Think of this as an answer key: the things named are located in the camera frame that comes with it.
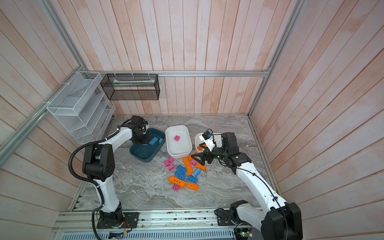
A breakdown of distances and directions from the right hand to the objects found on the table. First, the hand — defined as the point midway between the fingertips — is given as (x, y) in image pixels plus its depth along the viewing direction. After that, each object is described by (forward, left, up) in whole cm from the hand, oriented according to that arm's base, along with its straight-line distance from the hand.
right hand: (197, 150), depth 77 cm
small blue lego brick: (+17, +25, -16) cm, 34 cm away
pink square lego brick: (+21, +14, -18) cm, 31 cm away
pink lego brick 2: (-2, +16, -18) cm, 24 cm away
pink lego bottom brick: (-14, +12, -17) cm, 25 cm away
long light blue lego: (+18, +30, -18) cm, 40 cm away
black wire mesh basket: (+48, +47, +6) cm, 67 cm away
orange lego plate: (+12, -2, -17) cm, 21 cm away
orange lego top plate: (+6, +4, -20) cm, 21 cm away
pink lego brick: (+1, +19, -19) cm, 27 cm away
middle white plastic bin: (+15, +9, -21) cm, 27 cm away
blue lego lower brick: (-9, +2, -19) cm, 21 cm away
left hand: (+14, +34, -15) cm, 39 cm away
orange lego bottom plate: (-12, +2, -20) cm, 23 cm away
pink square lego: (+3, +16, -18) cm, 24 cm away
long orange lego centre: (-1, +4, -20) cm, 21 cm away
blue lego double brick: (-4, +10, -19) cm, 22 cm away
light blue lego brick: (-4, -1, -18) cm, 19 cm away
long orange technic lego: (-11, +9, -18) cm, 23 cm away
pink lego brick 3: (+2, +2, -18) cm, 18 cm away
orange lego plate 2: (0, -2, -20) cm, 20 cm away
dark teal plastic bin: (+9, +35, -19) cm, 40 cm away
